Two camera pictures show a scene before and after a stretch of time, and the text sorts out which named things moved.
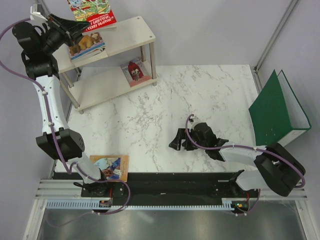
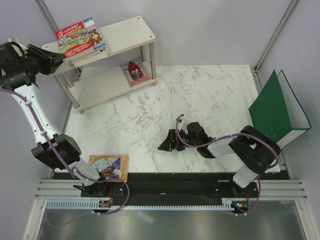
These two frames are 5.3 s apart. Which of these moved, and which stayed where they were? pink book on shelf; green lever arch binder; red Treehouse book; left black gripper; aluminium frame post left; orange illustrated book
Moved: left black gripper; red Treehouse book
Stayed: green lever arch binder; orange illustrated book; aluminium frame post left; pink book on shelf
